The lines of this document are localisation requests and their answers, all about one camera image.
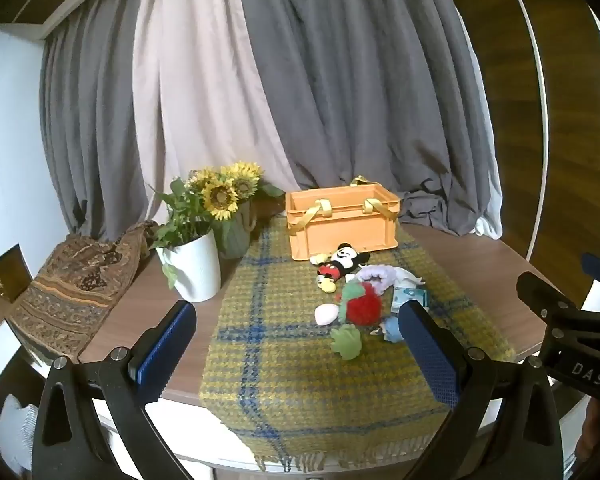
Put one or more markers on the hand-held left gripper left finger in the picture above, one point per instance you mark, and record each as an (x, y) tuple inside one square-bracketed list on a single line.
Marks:
[(162, 347)]

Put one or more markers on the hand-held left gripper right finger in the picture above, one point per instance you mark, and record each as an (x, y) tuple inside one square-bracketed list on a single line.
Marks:
[(430, 355)]

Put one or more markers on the light blue plush toy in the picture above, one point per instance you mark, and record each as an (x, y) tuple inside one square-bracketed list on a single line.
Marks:
[(392, 329)]

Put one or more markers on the red strawberry plush toy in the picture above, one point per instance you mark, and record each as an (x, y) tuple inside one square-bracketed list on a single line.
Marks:
[(365, 307)]

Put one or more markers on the white paper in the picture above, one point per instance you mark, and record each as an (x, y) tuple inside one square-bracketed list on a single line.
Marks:
[(405, 276)]

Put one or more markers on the green plush toy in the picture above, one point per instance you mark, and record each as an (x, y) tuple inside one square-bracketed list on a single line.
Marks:
[(347, 342)]

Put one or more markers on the purple plush toy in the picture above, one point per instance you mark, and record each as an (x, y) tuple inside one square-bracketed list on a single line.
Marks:
[(375, 272)]

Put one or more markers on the mouse plush toy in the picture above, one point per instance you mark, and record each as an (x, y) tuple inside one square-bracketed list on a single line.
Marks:
[(342, 260)]

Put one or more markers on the orange plastic crate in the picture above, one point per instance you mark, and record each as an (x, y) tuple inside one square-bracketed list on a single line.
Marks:
[(340, 240)]

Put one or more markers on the teal printed packet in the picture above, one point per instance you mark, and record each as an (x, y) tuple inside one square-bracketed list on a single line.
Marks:
[(407, 296)]

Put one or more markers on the white curtain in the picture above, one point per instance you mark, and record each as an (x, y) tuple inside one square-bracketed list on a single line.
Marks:
[(490, 210)]

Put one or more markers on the brown patterned cloth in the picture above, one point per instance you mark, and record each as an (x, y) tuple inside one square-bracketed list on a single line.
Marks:
[(75, 285)]

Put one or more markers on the yellow blue plaid table runner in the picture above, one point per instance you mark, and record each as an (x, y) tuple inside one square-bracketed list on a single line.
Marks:
[(280, 370)]

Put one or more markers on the grey green vase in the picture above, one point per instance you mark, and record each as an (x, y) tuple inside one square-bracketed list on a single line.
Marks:
[(235, 240)]

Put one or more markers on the green leafy plant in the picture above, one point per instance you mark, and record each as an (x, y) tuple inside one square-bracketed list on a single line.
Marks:
[(185, 215)]

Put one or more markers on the sunflower bouquet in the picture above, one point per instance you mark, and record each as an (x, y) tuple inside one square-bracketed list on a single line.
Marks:
[(220, 195)]

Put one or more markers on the white textured cushion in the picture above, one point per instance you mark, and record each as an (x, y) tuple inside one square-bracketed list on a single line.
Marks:
[(15, 420)]

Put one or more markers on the white curved rod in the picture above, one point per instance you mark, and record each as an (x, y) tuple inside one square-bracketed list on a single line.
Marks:
[(537, 110)]

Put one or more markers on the grey curtain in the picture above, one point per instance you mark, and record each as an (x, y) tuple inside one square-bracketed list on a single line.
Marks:
[(370, 85), (95, 135)]

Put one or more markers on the pale pink curtain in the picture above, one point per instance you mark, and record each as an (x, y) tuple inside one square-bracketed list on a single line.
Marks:
[(200, 85)]

